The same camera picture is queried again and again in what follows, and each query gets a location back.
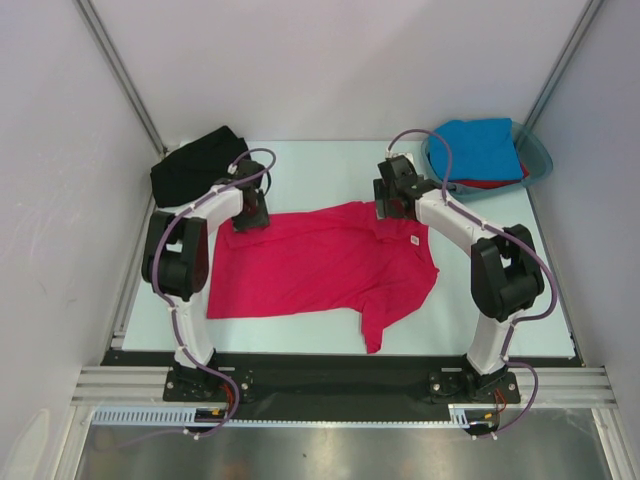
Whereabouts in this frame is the pink t shirt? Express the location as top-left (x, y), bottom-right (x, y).
top-left (207, 202), bottom-right (439, 354)

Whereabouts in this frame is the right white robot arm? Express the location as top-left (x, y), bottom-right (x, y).
top-left (373, 155), bottom-right (544, 401)

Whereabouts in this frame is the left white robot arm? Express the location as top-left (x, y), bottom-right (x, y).
top-left (141, 154), bottom-right (272, 400)

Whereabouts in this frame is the folded black t shirt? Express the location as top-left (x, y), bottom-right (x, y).
top-left (150, 126), bottom-right (248, 208)

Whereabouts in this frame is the blue t shirt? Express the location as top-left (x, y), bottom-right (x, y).
top-left (427, 118), bottom-right (524, 183)

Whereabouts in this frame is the red t shirt in basket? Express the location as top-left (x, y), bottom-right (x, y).
top-left (455, 163), bottom-right (529, 190)

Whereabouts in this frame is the teal plastic basket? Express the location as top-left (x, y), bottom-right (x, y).
top-left (421, 119), bottom-right (553, 201)

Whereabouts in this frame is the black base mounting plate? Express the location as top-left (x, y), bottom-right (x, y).
top-left (101, 350), bottom-right (580, 423)

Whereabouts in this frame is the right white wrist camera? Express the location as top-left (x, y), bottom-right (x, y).
top-left (385, 150), bottom-right (414, 163)

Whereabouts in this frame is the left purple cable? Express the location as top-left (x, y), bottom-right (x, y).
top-left (151, 147), bottom-right (278, 444)

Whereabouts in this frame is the purple cable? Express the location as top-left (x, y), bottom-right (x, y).
top-left (384, 128), bottom-right (557, 441)
top-left (151, 147), bottom-right (278, 444)

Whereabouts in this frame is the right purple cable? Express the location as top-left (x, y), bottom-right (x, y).
top-left (384, 128), bottom-right (557, 441)

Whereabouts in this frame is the left aluminium corner post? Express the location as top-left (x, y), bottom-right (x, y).
top-left (72, 0), bottom-right (167, 156)

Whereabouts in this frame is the aluminium corner post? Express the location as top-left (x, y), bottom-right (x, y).
top-left (524, 0), bottom-right (607, 130)
top-left (72, 0), bottom-right (167, 156)

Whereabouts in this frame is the right slotted cable duct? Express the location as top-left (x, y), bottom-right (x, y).
top-left (449, 404), bottom-right (500, 429)

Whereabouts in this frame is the slotted cable duct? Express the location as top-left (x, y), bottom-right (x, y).
top-left (93, 406), bottom-right (227, 427)
top-left (449, 404), bottom-right (500, 429)

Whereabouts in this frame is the aluminium front frame rail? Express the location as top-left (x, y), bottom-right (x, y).
top-left (72, 366), bottom-right (617, 409)

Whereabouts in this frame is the left slotted cable duct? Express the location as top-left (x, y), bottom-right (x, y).
top-left (93, 406), bottom-right (227, 427)

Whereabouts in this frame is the right aluminium corner post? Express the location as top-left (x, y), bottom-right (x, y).
top-left (524, 0), bottom-right (607, 130)

